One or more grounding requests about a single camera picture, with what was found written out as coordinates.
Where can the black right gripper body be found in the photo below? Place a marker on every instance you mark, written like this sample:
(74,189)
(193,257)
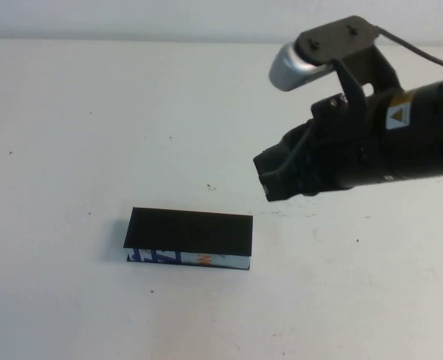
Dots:
(349,150)

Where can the black glasses case printed side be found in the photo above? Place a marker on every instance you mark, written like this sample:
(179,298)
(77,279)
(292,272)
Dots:
(191,232)

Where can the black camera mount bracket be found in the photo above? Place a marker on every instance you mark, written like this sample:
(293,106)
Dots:
(338,37)

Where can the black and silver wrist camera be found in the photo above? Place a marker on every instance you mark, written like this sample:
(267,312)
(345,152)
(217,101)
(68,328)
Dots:
(293,71)

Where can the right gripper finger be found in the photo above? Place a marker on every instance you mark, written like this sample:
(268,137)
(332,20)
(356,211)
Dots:
(289,187)
(278,159)

